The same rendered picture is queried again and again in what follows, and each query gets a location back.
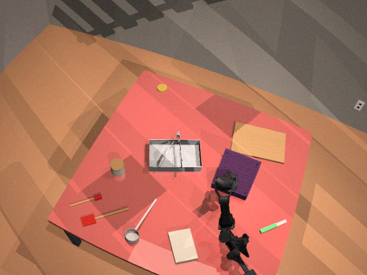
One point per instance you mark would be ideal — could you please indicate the grey saucepan with long handle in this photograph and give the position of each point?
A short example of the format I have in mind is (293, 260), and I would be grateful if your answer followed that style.
(132, 235)

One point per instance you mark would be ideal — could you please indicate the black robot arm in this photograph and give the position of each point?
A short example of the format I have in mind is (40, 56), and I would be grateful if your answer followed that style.
(228, 183)

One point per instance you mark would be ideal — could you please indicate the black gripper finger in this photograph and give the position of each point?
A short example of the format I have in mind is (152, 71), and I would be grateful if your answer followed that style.
(244, 250)
(238, 259)

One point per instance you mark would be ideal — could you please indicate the yellow flat disc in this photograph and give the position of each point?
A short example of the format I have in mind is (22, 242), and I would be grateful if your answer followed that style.
(162, 87)

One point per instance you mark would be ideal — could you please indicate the grey cylinder with orange top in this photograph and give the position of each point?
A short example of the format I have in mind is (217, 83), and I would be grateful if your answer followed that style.
(117, 167)

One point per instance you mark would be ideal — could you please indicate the light wooden board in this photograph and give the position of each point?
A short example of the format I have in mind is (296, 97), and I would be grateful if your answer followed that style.
(259, 142)

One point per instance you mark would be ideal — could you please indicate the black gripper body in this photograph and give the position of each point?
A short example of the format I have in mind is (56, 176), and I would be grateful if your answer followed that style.
(234, 249)

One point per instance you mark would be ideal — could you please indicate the red spatula with wooden handle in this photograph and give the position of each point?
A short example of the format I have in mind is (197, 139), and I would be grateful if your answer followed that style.
(89, 220)

